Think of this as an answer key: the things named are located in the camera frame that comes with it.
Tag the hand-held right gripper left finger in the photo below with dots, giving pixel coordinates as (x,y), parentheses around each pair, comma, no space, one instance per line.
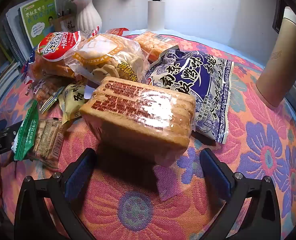
(79,177)

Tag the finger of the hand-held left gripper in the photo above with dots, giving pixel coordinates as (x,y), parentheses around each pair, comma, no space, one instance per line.
(13,131)

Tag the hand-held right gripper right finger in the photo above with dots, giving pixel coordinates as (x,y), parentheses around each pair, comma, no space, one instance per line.
(216,177)

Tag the green snack packet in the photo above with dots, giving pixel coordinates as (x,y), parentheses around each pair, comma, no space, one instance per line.
(26,132)

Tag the bread loaf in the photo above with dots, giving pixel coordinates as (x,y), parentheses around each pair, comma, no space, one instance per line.
(138,120)

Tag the clear bag of rice crackers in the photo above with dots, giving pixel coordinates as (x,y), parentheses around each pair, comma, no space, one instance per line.
(105,57)

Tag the floral woven cloth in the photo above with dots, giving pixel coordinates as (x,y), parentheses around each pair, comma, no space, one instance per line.
(237,155)

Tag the clear biscuit packet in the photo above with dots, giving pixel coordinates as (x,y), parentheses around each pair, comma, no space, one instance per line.
(46,140)

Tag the small brown striped packet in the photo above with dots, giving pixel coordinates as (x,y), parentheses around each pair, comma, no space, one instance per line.
(46,90)

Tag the stack of flat books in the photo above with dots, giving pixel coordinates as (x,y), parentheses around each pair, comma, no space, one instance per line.
(3,77)

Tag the small yellow snack packet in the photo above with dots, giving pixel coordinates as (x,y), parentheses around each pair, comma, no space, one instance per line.
(71,100)

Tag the red label snack bag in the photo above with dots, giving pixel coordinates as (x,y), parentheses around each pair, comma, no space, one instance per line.
(55,47)

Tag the blue and white snack bag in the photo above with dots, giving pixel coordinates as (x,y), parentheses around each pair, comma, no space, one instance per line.
(195,80)

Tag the green cover book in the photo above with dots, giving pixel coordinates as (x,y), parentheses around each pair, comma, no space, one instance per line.
(38,17)

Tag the brown pen holder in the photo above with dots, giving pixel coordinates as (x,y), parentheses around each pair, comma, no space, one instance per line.
(66,22)

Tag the tan cylindrical bottle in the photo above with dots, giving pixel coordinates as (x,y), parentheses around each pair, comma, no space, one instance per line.
(280,62)

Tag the white ribbed vase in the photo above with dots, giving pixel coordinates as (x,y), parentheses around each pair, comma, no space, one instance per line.
(86,17)

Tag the small red snack packet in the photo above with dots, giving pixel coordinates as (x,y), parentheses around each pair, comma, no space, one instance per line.
(116,31)

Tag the orange cracker packet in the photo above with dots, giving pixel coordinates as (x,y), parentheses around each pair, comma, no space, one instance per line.
(150,43)

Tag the white desk lamp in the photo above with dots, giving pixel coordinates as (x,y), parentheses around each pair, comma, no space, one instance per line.
(156,12)

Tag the dark picture frame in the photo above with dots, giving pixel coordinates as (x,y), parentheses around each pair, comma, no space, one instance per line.
(277,15)

